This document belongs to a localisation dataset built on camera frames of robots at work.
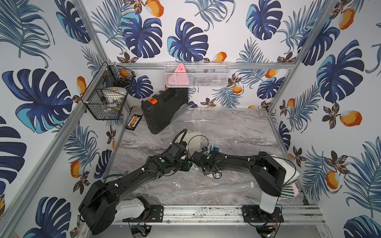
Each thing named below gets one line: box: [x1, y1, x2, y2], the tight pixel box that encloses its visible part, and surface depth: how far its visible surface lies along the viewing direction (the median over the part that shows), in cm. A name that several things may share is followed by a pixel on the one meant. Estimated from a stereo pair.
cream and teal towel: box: [208, 143, 220, 153], surface depth 92 cm
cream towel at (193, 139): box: [182, 130, 202, 157], surface depth 78 cm
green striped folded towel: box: [279, 182, 300, 199], surface depth 79 cm
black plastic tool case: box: [140, 87, 189, 134], surface depth 96 cm
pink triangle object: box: [168, 62, 190, 86], surface depth 91 cm
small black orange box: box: [125, 114, 143, 131], surface depth 112 cm
